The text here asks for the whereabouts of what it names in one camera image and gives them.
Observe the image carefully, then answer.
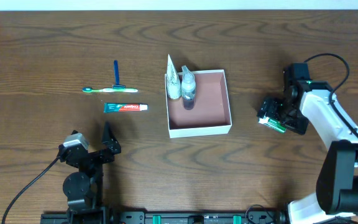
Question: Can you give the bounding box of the green white soap packet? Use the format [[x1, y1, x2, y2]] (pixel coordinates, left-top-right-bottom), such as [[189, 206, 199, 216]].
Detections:
[[259, 117, 286, 133]]

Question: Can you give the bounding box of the white conditioner tube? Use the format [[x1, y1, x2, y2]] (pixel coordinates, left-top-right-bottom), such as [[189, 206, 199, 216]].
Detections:
[[166, 55, 181, 100]]

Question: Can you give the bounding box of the clear spray bottle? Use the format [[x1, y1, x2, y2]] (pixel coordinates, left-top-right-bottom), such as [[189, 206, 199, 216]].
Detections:
[[181, 65, 196, 110]]

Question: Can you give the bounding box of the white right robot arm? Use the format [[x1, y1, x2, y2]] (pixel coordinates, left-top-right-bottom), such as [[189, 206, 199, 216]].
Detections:
[[257, 80, 358, 223]]

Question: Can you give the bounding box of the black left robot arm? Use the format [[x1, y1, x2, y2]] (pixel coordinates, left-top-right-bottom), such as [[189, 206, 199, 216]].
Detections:
[[57, 122, 121, 223]]

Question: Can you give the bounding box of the green red toothpaste tube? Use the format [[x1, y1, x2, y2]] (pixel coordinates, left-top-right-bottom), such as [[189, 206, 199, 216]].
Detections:
[[104, 103, 148, 113]]

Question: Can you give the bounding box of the blue disposable razor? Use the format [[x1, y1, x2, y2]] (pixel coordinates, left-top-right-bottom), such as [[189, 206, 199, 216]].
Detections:
[[112, 60, 126, 89]]

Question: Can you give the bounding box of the green white toothbrush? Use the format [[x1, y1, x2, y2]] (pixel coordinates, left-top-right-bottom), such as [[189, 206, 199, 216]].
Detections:
[[82, 87, 138, 93]]

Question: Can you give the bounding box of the white box with pink interior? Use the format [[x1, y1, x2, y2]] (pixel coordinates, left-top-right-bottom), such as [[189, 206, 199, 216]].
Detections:
[[165, 70, 232, 138]]

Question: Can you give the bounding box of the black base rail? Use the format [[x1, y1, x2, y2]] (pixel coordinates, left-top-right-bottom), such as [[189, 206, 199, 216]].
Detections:
[[40, 209, 290, 224]]

